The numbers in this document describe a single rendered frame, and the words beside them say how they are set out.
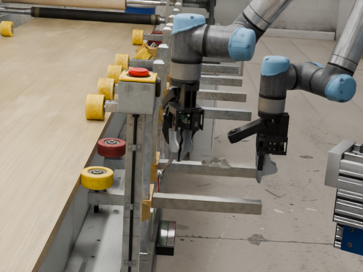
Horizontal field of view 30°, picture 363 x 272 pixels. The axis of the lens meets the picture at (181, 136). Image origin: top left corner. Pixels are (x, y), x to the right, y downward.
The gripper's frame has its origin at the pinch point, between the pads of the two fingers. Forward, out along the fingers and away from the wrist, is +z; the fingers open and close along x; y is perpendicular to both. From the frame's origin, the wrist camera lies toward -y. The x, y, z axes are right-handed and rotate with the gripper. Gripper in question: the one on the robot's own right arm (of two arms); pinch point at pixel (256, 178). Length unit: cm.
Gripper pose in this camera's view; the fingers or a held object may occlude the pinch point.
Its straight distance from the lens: 196.2
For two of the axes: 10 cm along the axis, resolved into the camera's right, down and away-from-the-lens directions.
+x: 0.3, -2.9, 9.6
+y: 10.0, 0.6, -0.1
